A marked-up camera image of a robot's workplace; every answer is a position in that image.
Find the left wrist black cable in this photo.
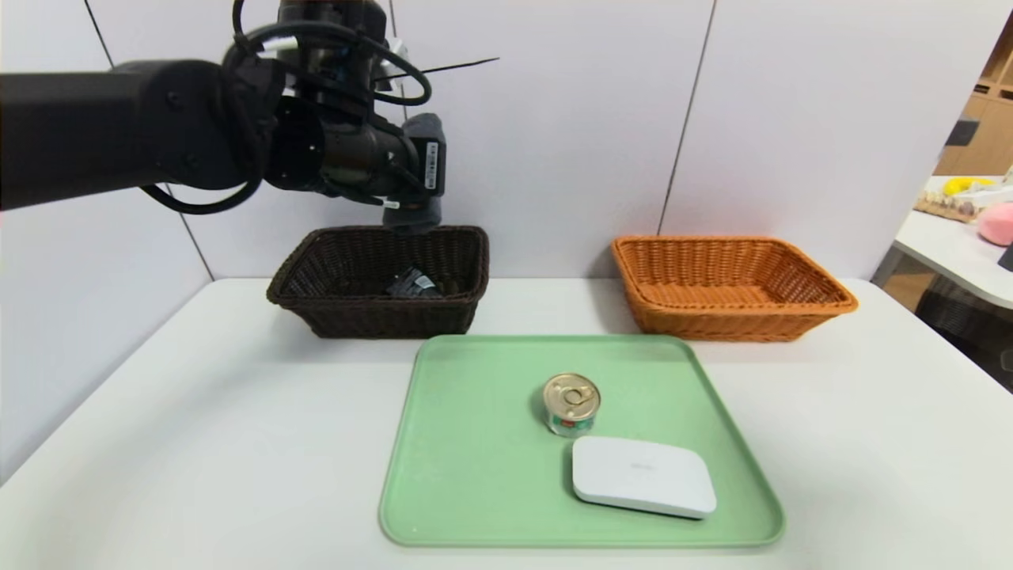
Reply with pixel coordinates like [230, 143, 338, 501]
[141, 0, 434, 216]

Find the thin black cable tie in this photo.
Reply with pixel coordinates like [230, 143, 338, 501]
[419, 57, 501, 77]

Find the wooden shelf unit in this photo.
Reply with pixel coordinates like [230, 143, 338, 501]
[934, 16, 1013, 179]

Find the brown woven mat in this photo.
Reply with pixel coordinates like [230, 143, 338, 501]
[914, 192, 982, 224]

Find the light green plastic tray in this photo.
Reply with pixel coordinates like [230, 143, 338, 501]
[378, 334, 786, 549]

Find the black face cream tube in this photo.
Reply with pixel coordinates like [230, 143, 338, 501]
[385, 267, 442, 299]

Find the dark brown wicker basket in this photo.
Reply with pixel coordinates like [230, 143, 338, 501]
[267, 226, 490, 340]

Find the white side table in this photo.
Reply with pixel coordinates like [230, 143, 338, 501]
[894, 176, 1013, 310]

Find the cat food tin can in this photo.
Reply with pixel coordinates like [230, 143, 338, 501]
[543, 373, 602, 439]

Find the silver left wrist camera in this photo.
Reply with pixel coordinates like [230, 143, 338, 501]
[370, 38, 412, 92]

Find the white rounded plastic box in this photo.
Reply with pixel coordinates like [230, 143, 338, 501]
[571, 435, 718, 520]

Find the orange wicker basket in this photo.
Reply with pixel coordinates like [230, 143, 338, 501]
[611, 235, 859, 343]

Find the pink plush toy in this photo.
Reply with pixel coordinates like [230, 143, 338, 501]
[977, 202, 1013, 246]

